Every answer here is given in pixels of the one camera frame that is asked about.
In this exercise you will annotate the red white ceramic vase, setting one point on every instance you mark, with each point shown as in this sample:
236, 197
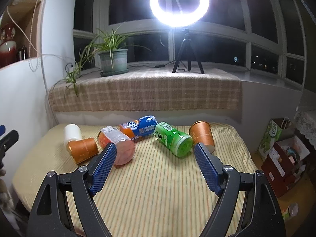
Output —
8, 50

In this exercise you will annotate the pink plastic bottle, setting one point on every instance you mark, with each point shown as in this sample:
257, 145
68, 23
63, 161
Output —
124, 145

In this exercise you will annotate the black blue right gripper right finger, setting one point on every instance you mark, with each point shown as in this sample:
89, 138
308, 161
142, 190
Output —
261, 214

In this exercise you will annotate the black blue left-hand gripper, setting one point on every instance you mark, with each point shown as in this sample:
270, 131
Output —
6, 143

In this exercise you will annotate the white lace cloth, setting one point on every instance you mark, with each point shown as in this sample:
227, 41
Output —
305, 123

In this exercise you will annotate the beige plaid windowsill cloth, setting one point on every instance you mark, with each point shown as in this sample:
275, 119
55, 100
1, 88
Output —
148, 90

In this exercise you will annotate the red cardboard box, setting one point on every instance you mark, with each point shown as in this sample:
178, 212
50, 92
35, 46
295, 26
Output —
284, 164

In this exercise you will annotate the blue orange drink bottle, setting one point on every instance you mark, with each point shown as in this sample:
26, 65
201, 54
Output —
141, 127

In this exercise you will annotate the green white paper bag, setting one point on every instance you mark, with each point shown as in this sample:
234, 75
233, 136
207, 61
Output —
277, 130

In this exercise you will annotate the green potted spider plant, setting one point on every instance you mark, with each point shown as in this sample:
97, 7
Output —
110, 47

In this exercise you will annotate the orange paper cup right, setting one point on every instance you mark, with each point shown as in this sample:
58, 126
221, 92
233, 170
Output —
200, 132

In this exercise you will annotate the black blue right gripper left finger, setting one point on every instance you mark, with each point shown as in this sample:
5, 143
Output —
50, 213

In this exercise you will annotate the black tripod stand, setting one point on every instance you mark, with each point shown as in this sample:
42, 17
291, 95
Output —
188, 50

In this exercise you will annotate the glowing ring light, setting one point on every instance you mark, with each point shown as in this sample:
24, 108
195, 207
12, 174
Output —
179, 18

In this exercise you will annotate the orange paper cup lying left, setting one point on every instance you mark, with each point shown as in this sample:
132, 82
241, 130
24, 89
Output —
82, 150

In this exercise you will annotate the wooden shelf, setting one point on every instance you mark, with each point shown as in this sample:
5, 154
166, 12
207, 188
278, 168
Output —
26, 16

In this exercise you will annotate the green tea can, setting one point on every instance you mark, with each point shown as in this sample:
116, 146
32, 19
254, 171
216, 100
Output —
178, 142

